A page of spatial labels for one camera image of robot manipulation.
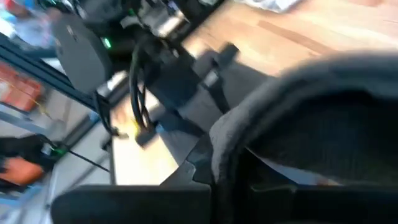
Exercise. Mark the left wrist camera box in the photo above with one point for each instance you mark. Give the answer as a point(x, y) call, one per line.
point(145, 137)

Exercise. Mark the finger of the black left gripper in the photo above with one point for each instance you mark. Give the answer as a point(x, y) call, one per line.
point(227, 51)
point(219, 96)

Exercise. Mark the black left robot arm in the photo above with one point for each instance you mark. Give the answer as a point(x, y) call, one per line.
point(82, 53)

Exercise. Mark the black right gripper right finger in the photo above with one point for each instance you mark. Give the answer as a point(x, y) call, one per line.
point(326, 205)

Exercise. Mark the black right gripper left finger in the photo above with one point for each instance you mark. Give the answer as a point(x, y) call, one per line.
point(130, 205)

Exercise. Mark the red bag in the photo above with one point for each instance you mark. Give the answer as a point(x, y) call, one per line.
point(21, 90)

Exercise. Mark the grey terry towel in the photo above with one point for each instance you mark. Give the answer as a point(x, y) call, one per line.
point(311, 93)

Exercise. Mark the black table edge rail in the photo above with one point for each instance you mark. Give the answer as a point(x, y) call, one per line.
point(46, 74)

